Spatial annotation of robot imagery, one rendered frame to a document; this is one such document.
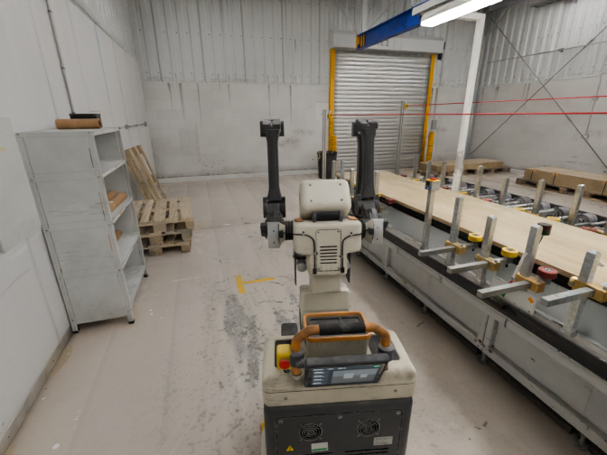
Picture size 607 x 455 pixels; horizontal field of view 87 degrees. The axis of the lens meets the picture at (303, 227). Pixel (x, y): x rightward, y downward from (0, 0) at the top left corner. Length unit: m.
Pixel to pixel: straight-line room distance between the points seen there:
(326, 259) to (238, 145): 7.89
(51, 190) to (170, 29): 6.83
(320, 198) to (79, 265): 2.14
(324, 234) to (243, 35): 8.25
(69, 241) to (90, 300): 0.51
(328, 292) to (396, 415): 0.52
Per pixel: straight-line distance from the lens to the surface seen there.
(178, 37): 9.16
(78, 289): 3.06
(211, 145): 9.00
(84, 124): 3.23
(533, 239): 1.89
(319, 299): 1.45
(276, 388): 1.20
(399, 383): 1.26
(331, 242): 1.28
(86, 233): 2.86
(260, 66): 9.22
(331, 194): 1.31
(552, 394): 2.44
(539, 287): 1.93
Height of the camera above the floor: 1.64
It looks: 19 degrees down
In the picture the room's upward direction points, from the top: 1 degrees counter-clockwise
